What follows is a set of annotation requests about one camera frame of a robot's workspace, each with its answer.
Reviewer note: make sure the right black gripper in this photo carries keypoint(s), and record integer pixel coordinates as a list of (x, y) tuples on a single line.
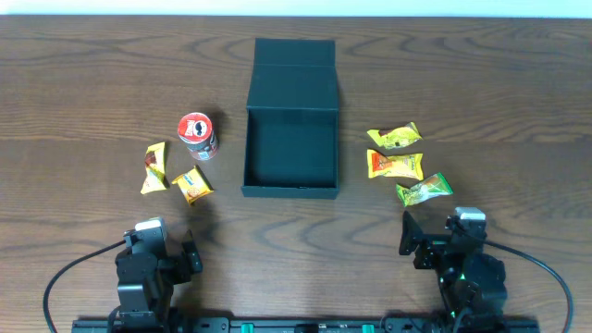
[(424, 252)]

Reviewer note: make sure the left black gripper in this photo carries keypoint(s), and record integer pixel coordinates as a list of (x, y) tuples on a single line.
[(180, 266)]

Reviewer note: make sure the orange biscuit packet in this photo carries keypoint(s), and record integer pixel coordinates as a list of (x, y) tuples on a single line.
[(192, 185)]

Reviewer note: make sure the yellow brown snack packet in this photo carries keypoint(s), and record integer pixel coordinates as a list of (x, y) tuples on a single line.
[(155, 167)]

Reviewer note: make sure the red Pringles can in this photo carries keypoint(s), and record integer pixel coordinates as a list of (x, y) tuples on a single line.
[(196, 130)]

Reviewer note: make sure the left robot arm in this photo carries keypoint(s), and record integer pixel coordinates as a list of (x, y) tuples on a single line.
[(145, 302)]

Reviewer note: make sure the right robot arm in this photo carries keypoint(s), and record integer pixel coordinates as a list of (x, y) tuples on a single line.
[(470, 282)]

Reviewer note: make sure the green yellow snack packet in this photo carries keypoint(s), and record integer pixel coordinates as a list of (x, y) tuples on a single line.
[(432, 187)]

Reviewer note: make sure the yellow peanut butter packet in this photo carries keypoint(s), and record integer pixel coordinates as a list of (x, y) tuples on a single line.
[(394, 166)]

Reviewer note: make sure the yellow chocolate snack packet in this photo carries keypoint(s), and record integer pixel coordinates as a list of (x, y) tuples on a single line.
[(395, 138)]

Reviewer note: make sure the dark green open box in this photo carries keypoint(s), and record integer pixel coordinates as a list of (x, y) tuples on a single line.
[(292, 139)]

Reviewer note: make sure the black mounting rail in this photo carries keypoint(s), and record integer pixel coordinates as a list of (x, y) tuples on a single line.
[(224, 325)]

